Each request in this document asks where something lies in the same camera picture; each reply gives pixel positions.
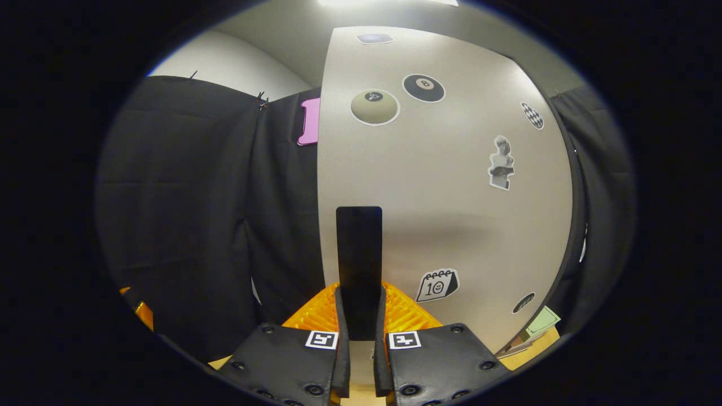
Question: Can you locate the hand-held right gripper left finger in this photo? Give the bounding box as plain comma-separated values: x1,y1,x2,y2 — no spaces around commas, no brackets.
217,282,351,406

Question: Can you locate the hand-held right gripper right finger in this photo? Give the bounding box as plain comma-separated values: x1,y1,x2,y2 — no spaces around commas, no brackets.
374,282,512,406

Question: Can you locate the black door handle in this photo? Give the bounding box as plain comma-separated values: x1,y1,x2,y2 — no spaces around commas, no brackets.
336,206,383,342

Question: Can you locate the white cabinet door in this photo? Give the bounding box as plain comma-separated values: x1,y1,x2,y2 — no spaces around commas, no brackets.
317,25,575,355

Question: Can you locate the black backdrop cloth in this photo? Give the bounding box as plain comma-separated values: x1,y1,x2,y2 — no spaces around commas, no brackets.
95,75,638,361

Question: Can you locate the dark grey book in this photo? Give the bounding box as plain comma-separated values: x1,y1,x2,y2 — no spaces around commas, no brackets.
496,341,536,359

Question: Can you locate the brown cover book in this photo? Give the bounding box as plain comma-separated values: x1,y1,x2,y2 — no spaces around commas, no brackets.
510,333,545,351

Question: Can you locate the green cover book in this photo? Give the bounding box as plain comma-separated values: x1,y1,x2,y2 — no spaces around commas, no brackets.
525,306,562,339

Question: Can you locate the ceiling light panel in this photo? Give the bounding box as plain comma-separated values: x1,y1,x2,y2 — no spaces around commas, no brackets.
319,0,459,7

